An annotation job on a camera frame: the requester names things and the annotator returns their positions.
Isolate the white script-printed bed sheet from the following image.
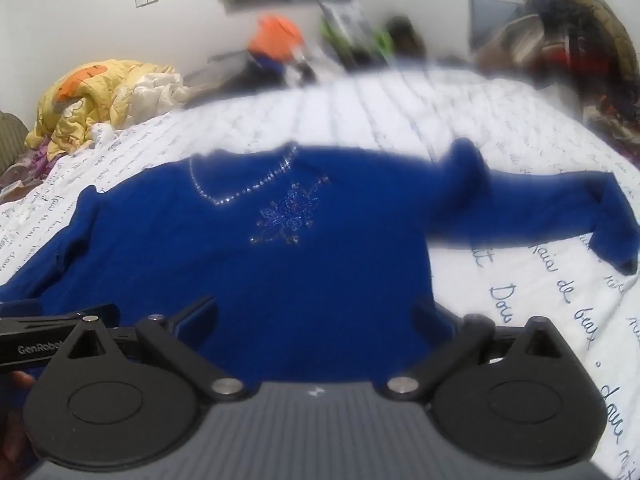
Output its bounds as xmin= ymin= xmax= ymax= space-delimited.
xmin=1 ymin=66 xmax=639 ymax=479

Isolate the olive striped headboard cushion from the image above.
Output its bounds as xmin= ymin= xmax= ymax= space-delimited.
xmin=0 ymin=112 xmax=28 ymax=174

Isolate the orange garment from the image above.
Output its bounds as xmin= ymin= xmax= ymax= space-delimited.
xmin=247 ymin=15 xmax=306 ymax=63

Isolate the fur-trimmed coat clothes heap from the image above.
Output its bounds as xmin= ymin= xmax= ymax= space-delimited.
xmin=475 ymin=0 xmax=639 ymax=164

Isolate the blue knit sweater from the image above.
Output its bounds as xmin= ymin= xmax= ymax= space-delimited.
xmin=1 ymin=139 xmax=639 ymax=384

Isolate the green and dark bag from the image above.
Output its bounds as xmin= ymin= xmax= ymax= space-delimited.
xmin=319 ymin=0 xmax=427 ymax=72

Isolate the dark clothes pile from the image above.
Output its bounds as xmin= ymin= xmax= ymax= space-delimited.
xmin=183 ymin=51 xmax=318 ymax=110

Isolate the left hand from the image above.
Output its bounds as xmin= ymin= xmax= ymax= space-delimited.
xmin=1 ymin=370 xmax=35 ymax=479

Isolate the yellow orange crumpled quilt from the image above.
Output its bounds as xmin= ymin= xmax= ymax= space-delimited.
xmin=25 ymin=60 xmax=191 ymax=160

